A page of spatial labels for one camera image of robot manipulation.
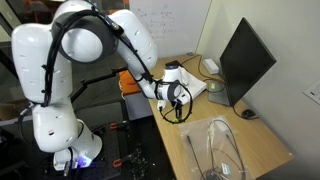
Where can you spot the black Dell computer monitor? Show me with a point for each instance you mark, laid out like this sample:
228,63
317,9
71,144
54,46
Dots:
243,62

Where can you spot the white whiteboard panel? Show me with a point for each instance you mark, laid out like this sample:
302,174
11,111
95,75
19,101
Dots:
175,25

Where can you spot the clear plastic bag with cables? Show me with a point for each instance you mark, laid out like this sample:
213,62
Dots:
211,150

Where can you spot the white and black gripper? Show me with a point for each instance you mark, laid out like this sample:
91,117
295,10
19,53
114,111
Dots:
170,88

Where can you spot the orange cabinet top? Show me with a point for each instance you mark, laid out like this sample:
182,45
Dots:
127,83

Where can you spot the black computer mouse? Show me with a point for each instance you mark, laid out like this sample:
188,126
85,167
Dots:
248,114

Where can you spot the white power adapter box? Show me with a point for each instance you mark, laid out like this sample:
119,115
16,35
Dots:
211,66

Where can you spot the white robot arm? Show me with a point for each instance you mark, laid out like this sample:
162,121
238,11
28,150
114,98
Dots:
79,37

